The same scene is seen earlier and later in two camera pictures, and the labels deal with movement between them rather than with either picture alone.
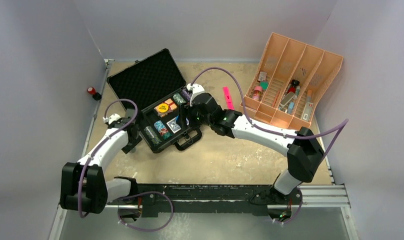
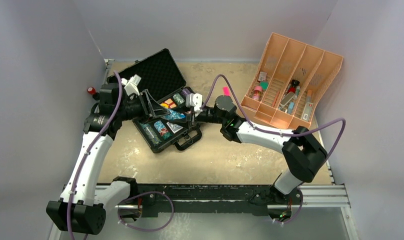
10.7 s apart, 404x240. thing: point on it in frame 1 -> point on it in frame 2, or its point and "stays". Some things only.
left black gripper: (130, 146) -> (153, 109)
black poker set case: (152, 90) stays
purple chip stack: (186, 95) stays
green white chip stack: (178, 99) stays
